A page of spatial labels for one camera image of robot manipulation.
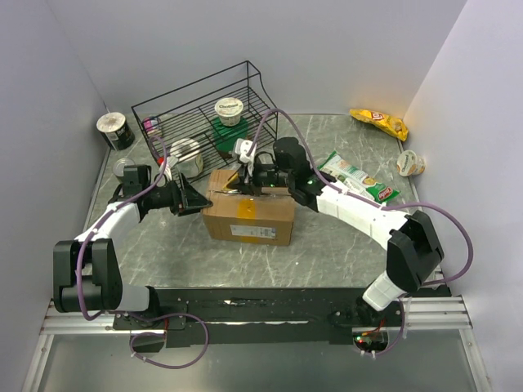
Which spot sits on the aluminium rail frame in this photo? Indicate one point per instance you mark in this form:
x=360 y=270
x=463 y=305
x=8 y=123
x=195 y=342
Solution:
x=423 y=314

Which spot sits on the brown cardboard express box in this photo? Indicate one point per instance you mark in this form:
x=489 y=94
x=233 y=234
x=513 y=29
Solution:
x=266 y=219

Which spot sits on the yogurt cup on side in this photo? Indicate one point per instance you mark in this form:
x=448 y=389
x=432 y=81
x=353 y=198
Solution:
x=410 y=164

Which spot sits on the small purple yogurt cup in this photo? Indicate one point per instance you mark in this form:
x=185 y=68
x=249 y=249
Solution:
x=152 y=126

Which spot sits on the silver tin can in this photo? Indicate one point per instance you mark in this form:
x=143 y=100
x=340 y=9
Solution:
x=118 y=168

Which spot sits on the yellow Lays chip bag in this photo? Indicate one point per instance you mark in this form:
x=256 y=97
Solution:
x=391 y=125

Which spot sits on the black wire basket rack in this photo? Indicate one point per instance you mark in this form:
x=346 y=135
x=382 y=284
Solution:
x=187 y=111

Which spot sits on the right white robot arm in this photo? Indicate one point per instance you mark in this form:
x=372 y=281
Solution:
x=410 y=240

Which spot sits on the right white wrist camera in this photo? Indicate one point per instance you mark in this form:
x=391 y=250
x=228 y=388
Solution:
x=243 y=151

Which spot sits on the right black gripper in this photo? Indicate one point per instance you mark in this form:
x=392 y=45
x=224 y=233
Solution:
x=244 y=184

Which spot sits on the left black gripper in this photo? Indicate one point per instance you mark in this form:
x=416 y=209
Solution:
x=191 y=197

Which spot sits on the green snack bag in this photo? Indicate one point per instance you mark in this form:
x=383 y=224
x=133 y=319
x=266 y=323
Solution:
x=357 y=180

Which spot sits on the yellow utility knife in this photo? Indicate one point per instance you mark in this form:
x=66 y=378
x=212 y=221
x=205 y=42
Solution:
x=233 y=184

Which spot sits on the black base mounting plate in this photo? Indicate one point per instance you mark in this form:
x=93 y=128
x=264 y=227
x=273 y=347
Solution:
x=231 y=315

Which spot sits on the white can in rack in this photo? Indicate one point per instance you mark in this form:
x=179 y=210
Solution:
x=186 y=157

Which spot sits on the black can white lid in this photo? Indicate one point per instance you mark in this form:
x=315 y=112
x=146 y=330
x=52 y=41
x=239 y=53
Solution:
x=115 y=130

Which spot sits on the white Chobani yogurt cup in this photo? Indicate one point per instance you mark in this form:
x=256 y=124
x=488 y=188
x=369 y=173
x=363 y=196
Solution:
x=229 y=111

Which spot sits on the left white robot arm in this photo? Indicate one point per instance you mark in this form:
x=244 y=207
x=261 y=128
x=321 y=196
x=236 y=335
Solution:
x=86 y=275

